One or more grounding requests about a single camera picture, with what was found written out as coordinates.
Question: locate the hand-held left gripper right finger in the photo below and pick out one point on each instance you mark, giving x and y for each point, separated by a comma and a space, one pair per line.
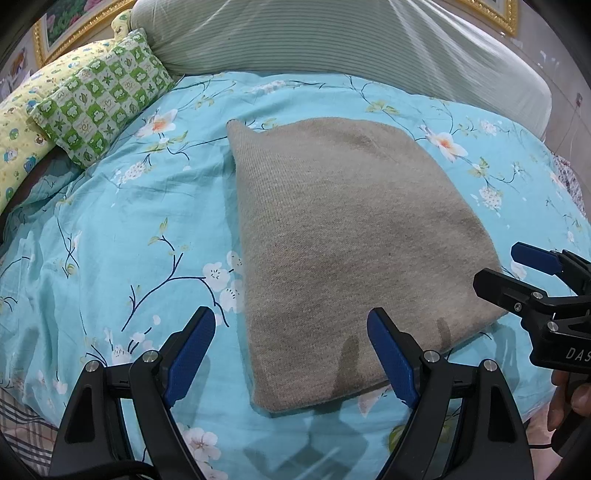
392, 360

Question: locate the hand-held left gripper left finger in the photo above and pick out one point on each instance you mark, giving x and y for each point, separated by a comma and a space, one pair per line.
191, 355

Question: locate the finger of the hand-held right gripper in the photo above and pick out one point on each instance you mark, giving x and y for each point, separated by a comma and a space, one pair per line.
535, 258
503, 290

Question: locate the beige knitted sweater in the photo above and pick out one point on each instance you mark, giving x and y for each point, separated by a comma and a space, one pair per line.
346, 230

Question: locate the person's right hand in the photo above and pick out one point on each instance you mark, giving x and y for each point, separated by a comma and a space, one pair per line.
561, 406

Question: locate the pink floral cloth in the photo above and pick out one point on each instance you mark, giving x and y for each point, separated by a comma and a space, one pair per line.
572, 182

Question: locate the blue floral bed sheet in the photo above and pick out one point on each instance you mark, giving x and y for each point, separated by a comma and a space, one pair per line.
138, 230

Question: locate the plaid cloth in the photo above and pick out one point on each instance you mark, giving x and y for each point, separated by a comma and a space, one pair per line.
23, 429

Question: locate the green checked pillow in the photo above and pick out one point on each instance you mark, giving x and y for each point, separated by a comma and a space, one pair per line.
106, 92

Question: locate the yellow printed pillow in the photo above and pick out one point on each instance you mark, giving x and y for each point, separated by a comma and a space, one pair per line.
18, 138

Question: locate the gold framed landscape painting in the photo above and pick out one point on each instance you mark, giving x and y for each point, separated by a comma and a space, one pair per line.
69, 27

